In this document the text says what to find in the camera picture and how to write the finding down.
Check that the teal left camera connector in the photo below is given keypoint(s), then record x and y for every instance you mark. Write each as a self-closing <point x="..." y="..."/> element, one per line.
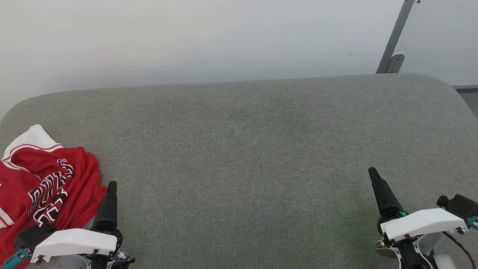
<point x="15" y="258"/>

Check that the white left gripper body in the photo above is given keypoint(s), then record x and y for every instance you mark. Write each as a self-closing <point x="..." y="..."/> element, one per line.
<point x="74" y="241"/>

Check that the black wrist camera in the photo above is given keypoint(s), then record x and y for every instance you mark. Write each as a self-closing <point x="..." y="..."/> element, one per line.
<point x="461" y="205"/>
<point x="33" y="235"/>

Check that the red white basketball jersey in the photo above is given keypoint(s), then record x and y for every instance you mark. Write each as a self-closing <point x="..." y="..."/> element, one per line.
<point x="41" y="175"/>

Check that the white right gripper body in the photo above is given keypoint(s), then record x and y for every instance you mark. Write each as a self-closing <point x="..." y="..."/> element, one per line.
<point x="422" y="223"/>

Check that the teal camera connector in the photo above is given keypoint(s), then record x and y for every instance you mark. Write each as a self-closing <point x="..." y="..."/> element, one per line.
<point x="15" y="258"/>
<point x="474" y="222"/>

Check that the grey fabric sofa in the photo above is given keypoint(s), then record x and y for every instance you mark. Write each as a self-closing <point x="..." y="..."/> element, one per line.
<point x="239" y="168"/>

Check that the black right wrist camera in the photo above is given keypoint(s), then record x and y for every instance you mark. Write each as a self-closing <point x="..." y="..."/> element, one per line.
<point x="461" y="205"/>

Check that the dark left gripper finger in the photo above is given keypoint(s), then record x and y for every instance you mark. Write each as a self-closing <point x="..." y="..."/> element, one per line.
<point x="104" y="209"/>
<point x="112" y="213"/>

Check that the grey metal pole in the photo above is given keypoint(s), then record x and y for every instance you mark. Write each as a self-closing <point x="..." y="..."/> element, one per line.
<point x="396" y="33"/>

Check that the grey rounded metal bracket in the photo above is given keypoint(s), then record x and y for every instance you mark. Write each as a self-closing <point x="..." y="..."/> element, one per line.
<point x="396" y="61"/>

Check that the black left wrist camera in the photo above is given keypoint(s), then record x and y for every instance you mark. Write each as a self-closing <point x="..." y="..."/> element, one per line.
<point x="33" y="235"/>

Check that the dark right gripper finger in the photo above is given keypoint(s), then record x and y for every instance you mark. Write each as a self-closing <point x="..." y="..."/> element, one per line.
<point x="390" y="200"/>
<point x="381" y="198"/>

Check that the teal right camera connector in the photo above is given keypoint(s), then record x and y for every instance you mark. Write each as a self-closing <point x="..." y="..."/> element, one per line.
<point x="474" y="222"/>

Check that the dark grey skirting board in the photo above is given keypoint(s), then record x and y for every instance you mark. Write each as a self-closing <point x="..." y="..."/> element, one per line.
<point x="466" y="89"/>

